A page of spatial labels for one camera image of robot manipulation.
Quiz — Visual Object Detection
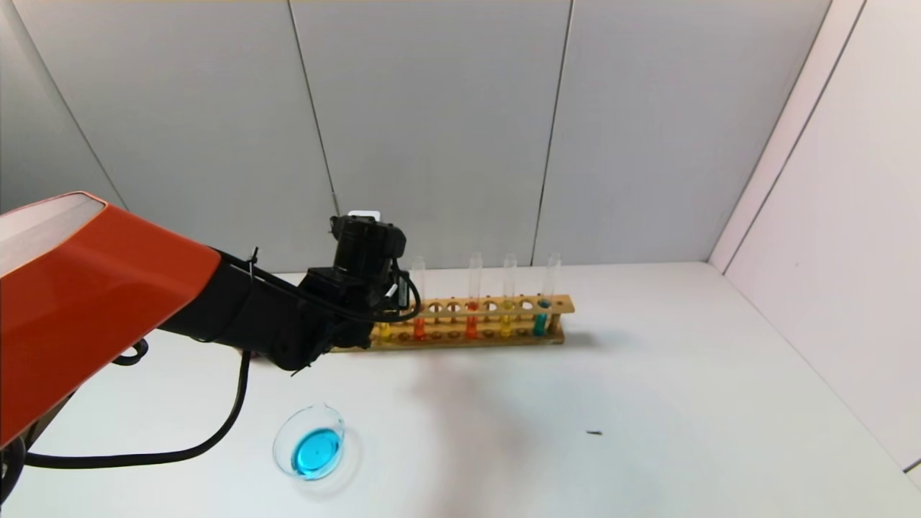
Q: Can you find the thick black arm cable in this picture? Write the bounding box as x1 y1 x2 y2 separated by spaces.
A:
25 248 423 468

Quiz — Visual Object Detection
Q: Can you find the wooden test tube rack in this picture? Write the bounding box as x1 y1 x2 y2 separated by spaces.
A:
331 294 576 353

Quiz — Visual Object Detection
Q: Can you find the blue pigment glass test tube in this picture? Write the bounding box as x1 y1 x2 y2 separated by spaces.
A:
532 253 561 337

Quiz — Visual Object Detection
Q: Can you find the orange pigment glass test tube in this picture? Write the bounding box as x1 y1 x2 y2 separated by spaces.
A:
410 256 427 342
466 253 484 340

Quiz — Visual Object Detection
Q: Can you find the glass beaker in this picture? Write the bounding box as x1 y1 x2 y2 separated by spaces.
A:
273 402 347 481

